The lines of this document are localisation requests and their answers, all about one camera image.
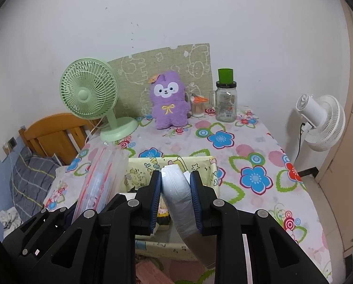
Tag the yellow printed storage box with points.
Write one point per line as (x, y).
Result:
(141, 171)

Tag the orange scissors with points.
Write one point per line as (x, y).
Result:
(200, 100)

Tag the floral tablecloth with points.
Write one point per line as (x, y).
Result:
(247, 151)

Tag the white crumpled cloth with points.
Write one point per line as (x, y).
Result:
(9, 217)

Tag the small black object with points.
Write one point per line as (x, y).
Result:
(309, 171)

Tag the wall outlet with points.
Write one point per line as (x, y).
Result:
(12, 143)

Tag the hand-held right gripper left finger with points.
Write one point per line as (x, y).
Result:
(155, 201)

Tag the clear red-striped packet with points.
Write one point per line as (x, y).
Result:
(102, 177)

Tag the purple plush toy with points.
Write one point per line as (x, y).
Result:
(170, 118)

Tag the pink soft cloth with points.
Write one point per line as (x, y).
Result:
(148, 272)

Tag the wooden bed headboard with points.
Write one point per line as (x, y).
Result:
(49, 133)

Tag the green plastic cup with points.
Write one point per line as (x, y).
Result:
(226, 75)

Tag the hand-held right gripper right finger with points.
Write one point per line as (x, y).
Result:
(196, 201)

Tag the cotton swab container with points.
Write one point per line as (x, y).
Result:
(197, 111)

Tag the green patterned mat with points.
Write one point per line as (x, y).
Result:
(129, 65)

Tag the grey plastic-wrapped packet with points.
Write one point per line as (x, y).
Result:
(178, 201)

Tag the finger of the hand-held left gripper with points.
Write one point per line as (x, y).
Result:
(61, 216)

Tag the green desk fan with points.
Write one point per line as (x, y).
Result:
(84, 94)

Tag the white standing fan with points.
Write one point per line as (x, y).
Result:
(327, 118)

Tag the beige wooden door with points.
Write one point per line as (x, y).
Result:
(339, 198)

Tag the grey plaid pillow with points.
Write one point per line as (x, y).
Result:
(28, 177)

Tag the glass mug jar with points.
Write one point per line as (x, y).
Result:
(225, 112)

